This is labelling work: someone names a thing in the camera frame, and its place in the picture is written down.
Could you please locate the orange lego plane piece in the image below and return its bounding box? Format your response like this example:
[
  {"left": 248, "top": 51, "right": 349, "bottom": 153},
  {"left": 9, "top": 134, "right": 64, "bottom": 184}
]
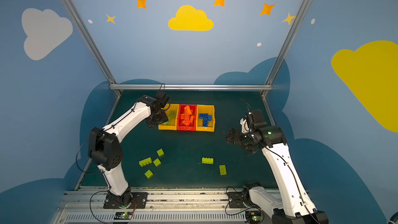
[{"left": 180, "top": 105, "right": 194, "bottom": 127}]

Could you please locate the green small lego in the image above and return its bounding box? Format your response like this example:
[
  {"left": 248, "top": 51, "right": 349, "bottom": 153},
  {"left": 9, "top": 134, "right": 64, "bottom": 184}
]
[
  {"left": 153, "top": 158, "right": 161, "bottom": 167},
  {"left": 157, "top": 149, "right": 164, "bottom": 157},
  {"left": 145, "top": 170, "right": 153, "bottom": 179}
]

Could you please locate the large blue lego brick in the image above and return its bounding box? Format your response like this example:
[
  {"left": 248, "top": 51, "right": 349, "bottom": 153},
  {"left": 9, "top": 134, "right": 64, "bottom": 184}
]
[{"left": 199, "top": 114, "right": 212, "bottom": 122}]

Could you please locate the green small lego bottom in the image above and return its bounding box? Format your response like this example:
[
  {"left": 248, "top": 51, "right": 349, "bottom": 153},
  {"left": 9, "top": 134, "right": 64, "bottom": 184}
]
[{"left": 145, "top": 170, "right": 153, "bottom": 179}]

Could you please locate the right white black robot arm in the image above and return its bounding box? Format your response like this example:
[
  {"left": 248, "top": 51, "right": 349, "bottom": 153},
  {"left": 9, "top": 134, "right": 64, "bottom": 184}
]
[{"left": 226, "top": 126, "right": 329, "bottom": 224}]

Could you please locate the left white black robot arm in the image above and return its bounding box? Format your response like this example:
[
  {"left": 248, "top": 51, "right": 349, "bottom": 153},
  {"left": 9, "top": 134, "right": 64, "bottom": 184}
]
[{"left": 88, "top": 92, "right": 170, "bottom": 209}]

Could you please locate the left yellow bin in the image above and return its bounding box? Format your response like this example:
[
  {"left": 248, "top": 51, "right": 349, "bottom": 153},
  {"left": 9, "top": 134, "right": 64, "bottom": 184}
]
[{"left": 158, "top": 103, "right": 180, "bottom": 131}]

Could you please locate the yellow bin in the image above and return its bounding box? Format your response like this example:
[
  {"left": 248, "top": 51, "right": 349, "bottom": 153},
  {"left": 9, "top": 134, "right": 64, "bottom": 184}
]
[
  {"left": 158, "top": 103, "right": 180, "bottom": 131},
  {"left": 195, "top": 105, "right": 215, "bottom": 132}
]

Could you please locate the red middle bin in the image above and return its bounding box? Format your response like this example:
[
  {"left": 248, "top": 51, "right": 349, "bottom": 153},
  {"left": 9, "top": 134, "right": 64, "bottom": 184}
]
[{"left": 177, "top": 104, "right": 197, "bottom": 131}]

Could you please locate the right yellow bin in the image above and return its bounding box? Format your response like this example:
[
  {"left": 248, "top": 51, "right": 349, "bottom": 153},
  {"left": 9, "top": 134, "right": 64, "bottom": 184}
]
[{"left": 195, "top": 105, "right": 215, "bottom": 132}]

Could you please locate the right controller board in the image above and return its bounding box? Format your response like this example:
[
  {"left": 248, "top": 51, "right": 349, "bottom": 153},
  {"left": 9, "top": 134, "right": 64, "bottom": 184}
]
[{"left": 245, "top": 211, "right": 264, "bottom": 224}]

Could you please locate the controller board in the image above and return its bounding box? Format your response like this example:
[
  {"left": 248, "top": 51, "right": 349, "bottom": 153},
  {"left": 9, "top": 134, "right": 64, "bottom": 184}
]
[
  {"left": 245, "top": 211, "right": 264, "bottom": 224},
  {"left": 114, "top": 212, "right": 133, "bottom": 221}
]

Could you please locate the left controller board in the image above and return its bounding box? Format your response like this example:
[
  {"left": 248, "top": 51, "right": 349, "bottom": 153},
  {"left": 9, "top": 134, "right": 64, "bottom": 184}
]
[{"left": 114, "top": 212, "right": 133, "bottom": 221}]

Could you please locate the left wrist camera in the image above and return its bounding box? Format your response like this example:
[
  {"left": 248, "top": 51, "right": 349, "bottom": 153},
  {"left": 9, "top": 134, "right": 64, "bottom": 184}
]
[{"left": 155, "top": 91, "right": 170, "bottom": 108}]

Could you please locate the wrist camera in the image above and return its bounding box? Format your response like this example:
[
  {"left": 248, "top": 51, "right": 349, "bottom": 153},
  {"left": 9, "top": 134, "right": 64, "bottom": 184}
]
[
  {"left": 239, "top": 110, "right": 268, "bottom": 133},
  {"left": 155, "top": 91, "right": 170, "bottom": 108}
]

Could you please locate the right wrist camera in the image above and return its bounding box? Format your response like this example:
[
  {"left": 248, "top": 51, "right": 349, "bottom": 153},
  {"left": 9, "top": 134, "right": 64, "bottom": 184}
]
[{"left": 239, "top": 110, "right": 268, "bottom": 133}]

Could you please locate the horizontal aluminium frame bar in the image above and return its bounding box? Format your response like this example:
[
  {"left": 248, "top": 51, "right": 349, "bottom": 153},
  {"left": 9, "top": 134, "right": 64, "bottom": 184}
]
[{"left": 109, "top": 84, "right": 273, "bottom": 91}]

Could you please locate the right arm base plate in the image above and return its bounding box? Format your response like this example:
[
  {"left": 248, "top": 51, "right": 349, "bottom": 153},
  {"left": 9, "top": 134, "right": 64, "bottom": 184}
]
[{"left": 227, "top": 191, "right": 249, "bottom": 208}]

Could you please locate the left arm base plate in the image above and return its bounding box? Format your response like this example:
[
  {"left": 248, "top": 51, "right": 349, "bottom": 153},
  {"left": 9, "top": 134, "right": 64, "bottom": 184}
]
[{"left": 103, "top": 191, "right": 148, "bottom": 209}]

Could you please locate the front aluminium rail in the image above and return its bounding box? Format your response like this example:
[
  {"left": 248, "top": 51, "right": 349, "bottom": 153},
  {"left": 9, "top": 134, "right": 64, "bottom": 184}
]
[{"left": 52, "top": 187, "right": 282, "bottom": 224}]

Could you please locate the left aluminium frame post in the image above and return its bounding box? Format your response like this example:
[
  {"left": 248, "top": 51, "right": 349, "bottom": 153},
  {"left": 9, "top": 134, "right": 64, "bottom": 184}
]
[{"left": 61, "top": 0, "right": 117, "bottom": 85}]

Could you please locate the aluminium frame post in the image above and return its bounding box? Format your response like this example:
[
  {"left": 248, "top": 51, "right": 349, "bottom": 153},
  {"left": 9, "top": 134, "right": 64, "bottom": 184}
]
[
  {"left": 61, "top": 0, "right": 117, "bottom": 85},
  {"left": 261, "top": 0, "right": 313, "bottom": 100}
]

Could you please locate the right aluminium frame post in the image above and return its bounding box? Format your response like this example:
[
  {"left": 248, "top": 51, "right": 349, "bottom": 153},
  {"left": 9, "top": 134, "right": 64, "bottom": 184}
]
[{"left": 261, "top": 0, "right": 313, "bottom": 100}]

